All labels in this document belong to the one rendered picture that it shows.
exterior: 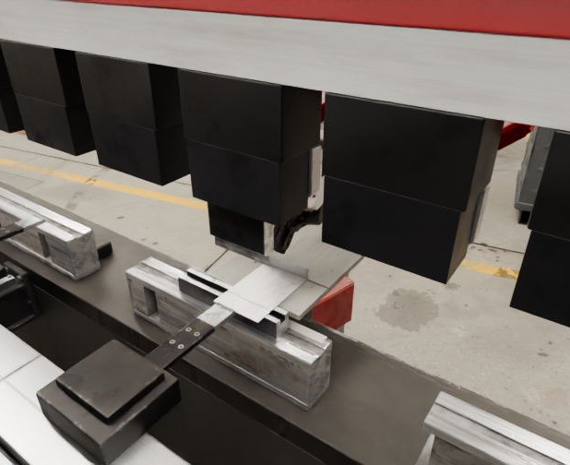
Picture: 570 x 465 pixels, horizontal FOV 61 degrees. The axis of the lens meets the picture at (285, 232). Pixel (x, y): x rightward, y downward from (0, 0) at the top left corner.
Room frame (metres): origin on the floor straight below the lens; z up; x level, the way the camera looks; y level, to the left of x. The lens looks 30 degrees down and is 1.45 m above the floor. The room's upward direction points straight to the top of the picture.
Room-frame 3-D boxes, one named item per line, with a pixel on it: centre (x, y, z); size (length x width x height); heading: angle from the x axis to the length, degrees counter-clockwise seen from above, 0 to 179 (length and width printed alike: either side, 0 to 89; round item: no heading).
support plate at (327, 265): (0.70, -0.02, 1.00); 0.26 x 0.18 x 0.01; 145
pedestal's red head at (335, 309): (0.96, -0.04, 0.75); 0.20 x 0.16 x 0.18; 41
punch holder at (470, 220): (0.45, -0.12, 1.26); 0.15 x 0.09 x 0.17; 55
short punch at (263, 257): (0.58, 0.06, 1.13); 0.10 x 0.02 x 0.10; 55
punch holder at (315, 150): (0.57, 0.04, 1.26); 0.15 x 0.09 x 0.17; 55
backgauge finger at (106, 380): (0.45, 0.16, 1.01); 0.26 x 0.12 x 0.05; 145
